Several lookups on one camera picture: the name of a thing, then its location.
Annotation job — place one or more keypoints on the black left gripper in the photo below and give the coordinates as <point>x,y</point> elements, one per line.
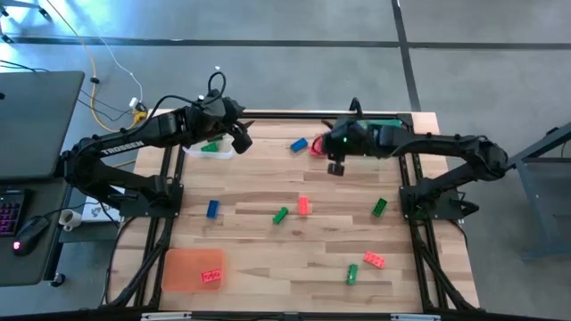
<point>225,113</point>

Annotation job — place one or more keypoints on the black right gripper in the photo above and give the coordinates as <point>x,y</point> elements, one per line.
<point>336,142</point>

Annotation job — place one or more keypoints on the orange-red toy brick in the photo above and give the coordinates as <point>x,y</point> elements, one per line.
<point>316,149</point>
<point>374,260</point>
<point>303,205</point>
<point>211,276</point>

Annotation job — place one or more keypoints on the blue toy brick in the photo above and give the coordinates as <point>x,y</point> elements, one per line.
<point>212,209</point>
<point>299,145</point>

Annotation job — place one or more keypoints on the green toy brick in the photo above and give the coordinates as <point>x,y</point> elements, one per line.
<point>379,208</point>
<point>280,216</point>
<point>352,274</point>
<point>209,146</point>

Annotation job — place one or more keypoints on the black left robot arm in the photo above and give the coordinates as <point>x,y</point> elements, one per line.
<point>122,148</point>

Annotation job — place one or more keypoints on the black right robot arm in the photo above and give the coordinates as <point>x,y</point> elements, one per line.
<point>446,145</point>

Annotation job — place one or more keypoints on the clear plastic bin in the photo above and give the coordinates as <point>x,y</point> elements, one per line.
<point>196,153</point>

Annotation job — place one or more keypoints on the teal plastic bin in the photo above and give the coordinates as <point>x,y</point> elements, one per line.
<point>379,122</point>

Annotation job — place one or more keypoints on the white power adapter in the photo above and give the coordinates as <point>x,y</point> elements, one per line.
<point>134,102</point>

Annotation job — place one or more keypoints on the orange plastic tray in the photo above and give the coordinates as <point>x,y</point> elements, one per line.
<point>183,267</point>

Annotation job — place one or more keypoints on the white box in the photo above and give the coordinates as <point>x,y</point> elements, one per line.
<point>96,213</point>

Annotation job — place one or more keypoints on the white cup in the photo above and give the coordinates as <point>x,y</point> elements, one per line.
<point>69,218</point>

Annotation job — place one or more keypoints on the grey laptop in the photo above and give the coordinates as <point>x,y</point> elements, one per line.
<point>35,120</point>

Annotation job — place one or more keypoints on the grey metal cart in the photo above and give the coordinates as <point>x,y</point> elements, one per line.
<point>535,209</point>

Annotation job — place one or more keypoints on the black caster wheel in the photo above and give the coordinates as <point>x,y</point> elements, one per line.
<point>58,280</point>

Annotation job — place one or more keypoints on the black computer mouse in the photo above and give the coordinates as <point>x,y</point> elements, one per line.
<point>29,234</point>

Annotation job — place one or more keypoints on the black backlit keyboard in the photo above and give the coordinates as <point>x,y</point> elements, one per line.
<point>11,214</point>

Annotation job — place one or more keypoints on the grey stand leg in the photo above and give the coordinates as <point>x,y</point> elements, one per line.
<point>27,4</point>

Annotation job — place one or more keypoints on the dark desk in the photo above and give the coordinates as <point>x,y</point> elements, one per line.
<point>31,272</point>

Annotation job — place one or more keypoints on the black clamp bracket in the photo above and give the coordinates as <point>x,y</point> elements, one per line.
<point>355,106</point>

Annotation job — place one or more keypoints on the silver bracket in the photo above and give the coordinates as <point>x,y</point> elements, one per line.
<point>415,317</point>
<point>166,316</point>

